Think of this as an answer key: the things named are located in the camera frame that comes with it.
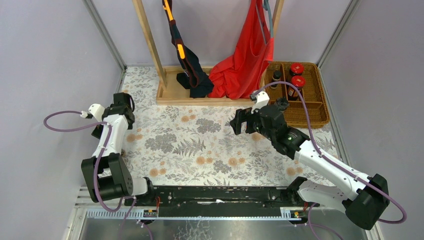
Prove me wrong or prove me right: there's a small black cap spice bottle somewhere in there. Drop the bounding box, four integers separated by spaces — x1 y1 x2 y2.
270 70 282 89

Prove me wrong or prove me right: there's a red lid sauce jar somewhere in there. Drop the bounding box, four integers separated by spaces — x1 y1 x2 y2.
289 62 305 77

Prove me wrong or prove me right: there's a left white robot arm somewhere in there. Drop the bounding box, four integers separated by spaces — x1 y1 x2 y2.
81 92 150 203

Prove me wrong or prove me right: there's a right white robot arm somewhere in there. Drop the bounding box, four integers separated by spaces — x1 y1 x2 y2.
229 105 390 230

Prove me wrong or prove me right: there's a red apron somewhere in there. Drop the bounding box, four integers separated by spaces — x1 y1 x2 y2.
207 0 274 100

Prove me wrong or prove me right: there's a wicker divided tray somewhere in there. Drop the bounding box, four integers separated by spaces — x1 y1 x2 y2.
264 61 330 129

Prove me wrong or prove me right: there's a dark navy garment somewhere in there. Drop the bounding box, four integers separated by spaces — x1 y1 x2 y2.
162 0 215 99

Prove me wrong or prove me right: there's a floral table mat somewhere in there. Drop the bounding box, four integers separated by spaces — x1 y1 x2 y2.
121 67 330 186

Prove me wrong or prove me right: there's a grey clothes hanger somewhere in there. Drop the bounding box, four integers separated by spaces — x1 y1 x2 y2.
255 0 274 44

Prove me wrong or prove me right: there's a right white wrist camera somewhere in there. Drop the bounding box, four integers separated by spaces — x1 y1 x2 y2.
250 90 270 114

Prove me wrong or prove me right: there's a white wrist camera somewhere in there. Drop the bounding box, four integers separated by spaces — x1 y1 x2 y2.
80 103 105 122
250 90 270 114

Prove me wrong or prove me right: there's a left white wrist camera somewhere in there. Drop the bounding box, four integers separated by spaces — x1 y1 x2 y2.
80 103 105 122

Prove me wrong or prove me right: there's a wooden rack frame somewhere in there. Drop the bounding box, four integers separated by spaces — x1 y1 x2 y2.
132 0 286 107

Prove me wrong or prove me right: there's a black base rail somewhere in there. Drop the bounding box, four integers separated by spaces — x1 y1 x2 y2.
135 180 312 218

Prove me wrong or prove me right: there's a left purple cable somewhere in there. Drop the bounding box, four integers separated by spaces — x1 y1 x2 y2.
43 110 137 240

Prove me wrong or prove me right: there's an aluminium frame rail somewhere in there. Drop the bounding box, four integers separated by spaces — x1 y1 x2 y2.
75 186 101 208

